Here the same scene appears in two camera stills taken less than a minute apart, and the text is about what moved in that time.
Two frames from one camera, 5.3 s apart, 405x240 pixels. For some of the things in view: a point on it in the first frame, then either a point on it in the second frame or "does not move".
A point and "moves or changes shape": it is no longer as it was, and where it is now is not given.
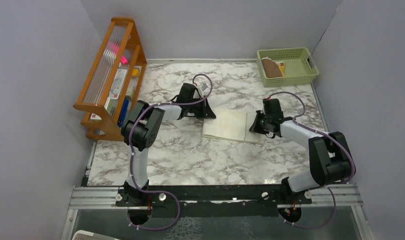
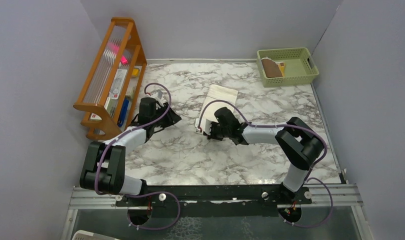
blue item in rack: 123,112 does not move
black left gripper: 206,112 → 171,118
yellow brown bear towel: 272,69 does not move
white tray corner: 84,235 does not move
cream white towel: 232,125 moves or changes shape
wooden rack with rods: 115,82 does not move
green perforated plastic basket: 300,68 does not move
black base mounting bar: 211,201 does not move
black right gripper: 255,127 → 211,136
